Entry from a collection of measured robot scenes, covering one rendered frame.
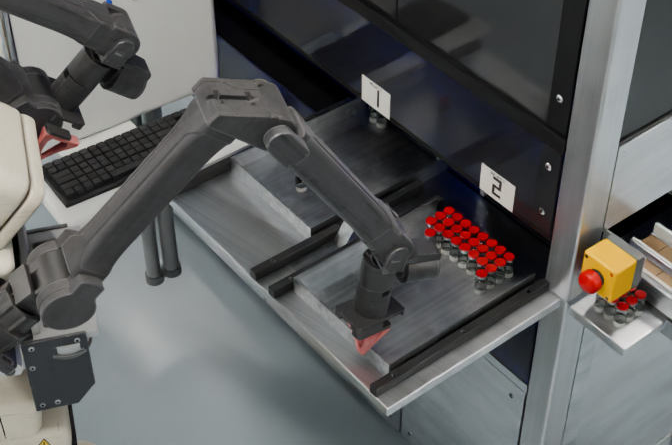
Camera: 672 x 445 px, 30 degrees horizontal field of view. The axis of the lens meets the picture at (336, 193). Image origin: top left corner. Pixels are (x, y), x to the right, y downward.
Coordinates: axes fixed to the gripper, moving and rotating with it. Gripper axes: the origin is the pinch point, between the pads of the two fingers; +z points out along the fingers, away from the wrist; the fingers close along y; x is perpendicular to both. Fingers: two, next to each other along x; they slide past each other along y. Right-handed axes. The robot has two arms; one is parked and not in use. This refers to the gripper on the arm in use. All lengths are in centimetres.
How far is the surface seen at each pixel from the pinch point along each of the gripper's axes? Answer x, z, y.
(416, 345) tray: -3.6, 0.7, 9.5
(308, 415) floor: 52, 85, 43
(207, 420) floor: 67, 88, 23
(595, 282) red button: -19.7, -16.0, 31.3
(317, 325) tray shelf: 10.7, 2.8, -0.5
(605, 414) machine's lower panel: -13, 38, 64
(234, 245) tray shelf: 36.1, 2.9, -0.2
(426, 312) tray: 1.1, -0.4, 15.8
